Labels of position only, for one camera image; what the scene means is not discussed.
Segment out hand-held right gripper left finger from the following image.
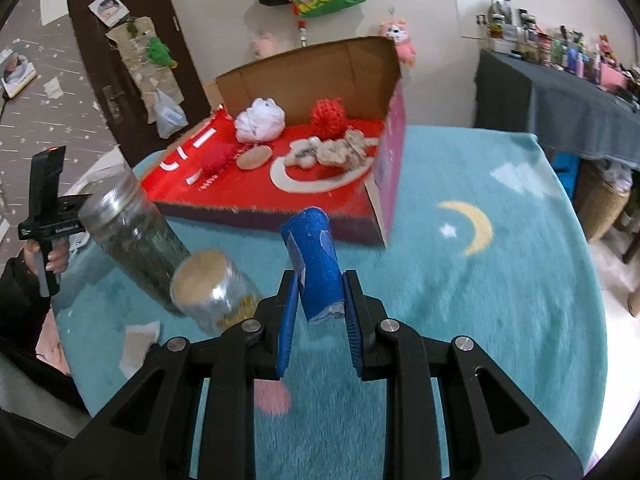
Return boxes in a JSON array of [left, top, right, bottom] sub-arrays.
[[52, 269, 301, 480]]

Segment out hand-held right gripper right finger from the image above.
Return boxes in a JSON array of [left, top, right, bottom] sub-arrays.
[[341, 269, 585, 480]]

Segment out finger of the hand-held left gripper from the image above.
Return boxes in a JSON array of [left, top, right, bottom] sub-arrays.
[[61, 192, 96, 214]]

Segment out blue sponge roll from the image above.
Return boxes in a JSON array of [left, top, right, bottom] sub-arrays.
[[279, 207, 346, 324]]

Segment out beige round pad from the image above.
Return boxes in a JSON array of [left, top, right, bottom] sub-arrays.
[[236, 146, 275, 171]]

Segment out white plush with plaid bow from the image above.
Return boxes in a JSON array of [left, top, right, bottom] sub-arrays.
[[289, 137, 321, 169]]

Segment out beige fluffy scrunchie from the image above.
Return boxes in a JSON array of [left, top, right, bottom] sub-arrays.
[[317, 140, 352, 166]]

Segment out cream braided scrunchie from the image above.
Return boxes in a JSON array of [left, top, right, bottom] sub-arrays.
[[345, 129, 382, 159]]

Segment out red cardboard box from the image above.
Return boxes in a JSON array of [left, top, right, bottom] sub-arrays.
[[140, 35, 409, 247]]

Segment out person's left forearm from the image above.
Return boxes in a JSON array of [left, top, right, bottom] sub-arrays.
[[0, 255, 92, 413]]

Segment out person's left hand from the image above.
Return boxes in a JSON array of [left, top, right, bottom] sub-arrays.
[[25, 239, 71, 275]]

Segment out gold tinsel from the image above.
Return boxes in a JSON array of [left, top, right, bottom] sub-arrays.
[[220, 305, 257, 327]]

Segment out tall glass jar dried herbs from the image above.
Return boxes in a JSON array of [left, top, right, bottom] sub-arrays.
[[77, 170, 194, 317]]

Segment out small glass jar cork lid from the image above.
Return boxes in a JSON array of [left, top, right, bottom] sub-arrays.
[[169, 250, 266, 337]]

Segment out teal moon print blanket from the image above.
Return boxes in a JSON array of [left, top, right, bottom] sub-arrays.
[[50, 125, 609, 480]]

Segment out clear plastic bag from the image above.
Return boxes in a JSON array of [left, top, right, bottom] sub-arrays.
[[152, 87, 190, 139]]

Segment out dark brown door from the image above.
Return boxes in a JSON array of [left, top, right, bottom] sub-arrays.
[[66, 0, 211, 166]]

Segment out translucent paper sheet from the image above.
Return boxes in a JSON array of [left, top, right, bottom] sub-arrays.
[[120, 321, 162, 379]]

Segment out beige hanging cloth organizer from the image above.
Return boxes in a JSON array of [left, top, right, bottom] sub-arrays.
[[105, 16, 176, 124]]

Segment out green plush toy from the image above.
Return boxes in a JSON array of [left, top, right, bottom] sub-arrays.
[[144, 36, 179, 69]]

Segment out photo sheet on door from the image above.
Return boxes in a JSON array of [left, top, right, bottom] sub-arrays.
[[88, 0, 131, 29]]

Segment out white mesh bath pouf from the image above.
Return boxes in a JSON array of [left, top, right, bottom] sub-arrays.
[[234, 97, 287, 144]]

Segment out red pom-pom ball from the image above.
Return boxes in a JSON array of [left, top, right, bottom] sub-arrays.
[[311, 99, 349, 137]]

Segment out pale pink plush toy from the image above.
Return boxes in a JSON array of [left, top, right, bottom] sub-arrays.
[[250, 30, 279, 60]]

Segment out blue crate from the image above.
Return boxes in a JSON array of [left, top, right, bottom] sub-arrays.
[[550, 152, 584, 189]]

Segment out wicker basket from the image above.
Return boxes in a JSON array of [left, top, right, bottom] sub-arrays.
[[575, 160, 632, 245]]

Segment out pink plush with white face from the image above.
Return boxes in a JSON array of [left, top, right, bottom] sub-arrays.
[[378, 17, 418, 67]]

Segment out table with grey cloth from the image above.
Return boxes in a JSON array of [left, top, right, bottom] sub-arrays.
[[472, 47, 640, 162]]

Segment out row of bottles and figurines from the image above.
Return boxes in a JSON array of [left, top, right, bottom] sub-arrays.
[[475, 0, 640, 112]]

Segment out metal door handle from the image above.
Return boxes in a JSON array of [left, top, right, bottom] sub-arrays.
[[102, 85, 125, 122]]

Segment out wall picture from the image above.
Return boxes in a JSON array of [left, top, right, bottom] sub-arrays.
[[0, 52, 39, 99]]

